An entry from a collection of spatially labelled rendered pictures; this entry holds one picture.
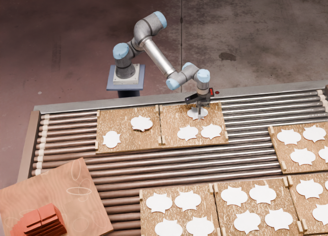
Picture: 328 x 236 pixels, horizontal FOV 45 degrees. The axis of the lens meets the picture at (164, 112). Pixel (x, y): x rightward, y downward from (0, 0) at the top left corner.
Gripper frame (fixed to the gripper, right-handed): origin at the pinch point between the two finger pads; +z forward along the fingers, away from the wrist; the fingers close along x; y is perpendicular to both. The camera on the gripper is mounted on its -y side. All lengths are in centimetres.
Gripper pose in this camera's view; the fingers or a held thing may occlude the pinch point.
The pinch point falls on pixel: (197, 113)
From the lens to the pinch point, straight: 264.1
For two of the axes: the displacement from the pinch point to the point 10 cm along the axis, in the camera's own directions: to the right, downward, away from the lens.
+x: -0.6, -7.3, 6.8
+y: 10.0, -0.5, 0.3
